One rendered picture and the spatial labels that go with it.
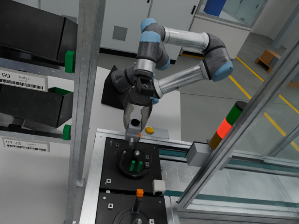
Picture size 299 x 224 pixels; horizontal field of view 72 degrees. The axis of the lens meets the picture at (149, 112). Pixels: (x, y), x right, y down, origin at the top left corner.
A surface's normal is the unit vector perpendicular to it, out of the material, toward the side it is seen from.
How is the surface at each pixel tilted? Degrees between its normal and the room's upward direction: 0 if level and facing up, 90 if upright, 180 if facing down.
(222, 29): 90
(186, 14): 90
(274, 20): 90
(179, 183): 0
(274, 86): 90
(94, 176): 0
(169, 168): 0
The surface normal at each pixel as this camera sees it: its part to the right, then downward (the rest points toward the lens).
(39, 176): 0.27, -0.75
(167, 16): 0.22, 0.66
